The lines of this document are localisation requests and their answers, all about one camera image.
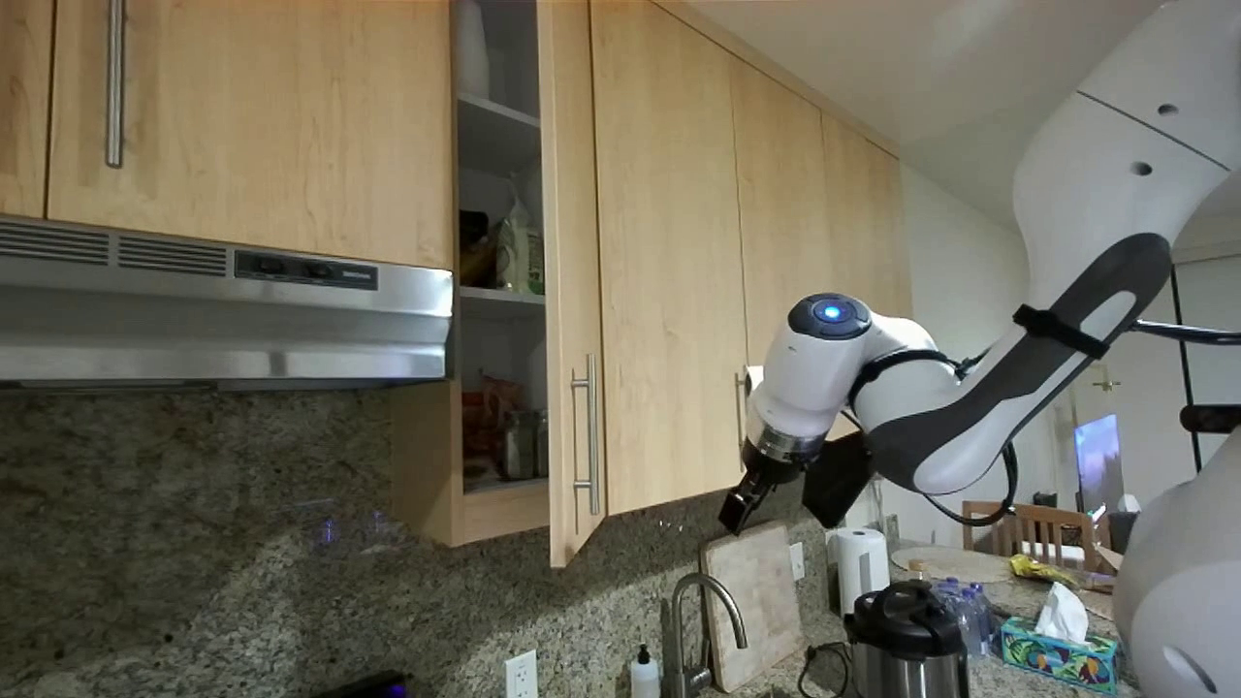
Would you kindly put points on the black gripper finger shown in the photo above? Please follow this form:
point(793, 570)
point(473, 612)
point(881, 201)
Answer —
point(733, 516)

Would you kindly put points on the wood cabinet right door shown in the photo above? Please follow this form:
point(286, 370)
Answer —
point(670, 255)

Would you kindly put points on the wood cabinet above hood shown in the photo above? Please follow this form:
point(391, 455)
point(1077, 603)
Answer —
point(313, 124)

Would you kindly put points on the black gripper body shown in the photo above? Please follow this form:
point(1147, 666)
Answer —
point(762, 473)

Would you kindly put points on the white soap bottle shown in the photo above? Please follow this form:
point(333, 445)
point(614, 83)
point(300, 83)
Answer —
point(645, 678)

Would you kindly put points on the teal tissue box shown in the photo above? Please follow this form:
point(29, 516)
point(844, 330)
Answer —
point(1060, 643)

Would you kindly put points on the wood cabinet far door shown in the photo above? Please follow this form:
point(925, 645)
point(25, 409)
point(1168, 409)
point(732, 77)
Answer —
point(815, 206)

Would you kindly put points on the glass spice jar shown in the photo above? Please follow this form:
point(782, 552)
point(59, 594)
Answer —
point(520, 446)

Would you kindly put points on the wooden chair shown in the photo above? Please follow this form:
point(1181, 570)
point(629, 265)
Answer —
point(1023, 529)

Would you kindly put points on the chrome kitchen faucet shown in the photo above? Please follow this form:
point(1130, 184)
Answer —
point(683, 630)

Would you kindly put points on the light wood cabinet door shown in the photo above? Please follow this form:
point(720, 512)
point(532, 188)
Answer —
point(572, 281)

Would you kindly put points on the white paper towel roll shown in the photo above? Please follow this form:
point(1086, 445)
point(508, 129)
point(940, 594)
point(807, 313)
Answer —
point(857, 564)

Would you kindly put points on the open cabinet shelves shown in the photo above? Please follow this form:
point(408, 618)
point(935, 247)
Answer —
point(473, 446)

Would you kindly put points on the white wall outlet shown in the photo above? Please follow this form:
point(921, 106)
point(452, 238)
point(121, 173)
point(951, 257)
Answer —
point(520, 678)

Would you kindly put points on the stainless range hood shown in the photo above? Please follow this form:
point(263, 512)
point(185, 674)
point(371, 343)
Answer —
point(137, 309)

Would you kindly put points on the food bag on shelf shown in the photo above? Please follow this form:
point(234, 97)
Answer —
point(512, 257)

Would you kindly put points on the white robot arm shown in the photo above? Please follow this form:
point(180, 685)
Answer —
point(1100, 197)

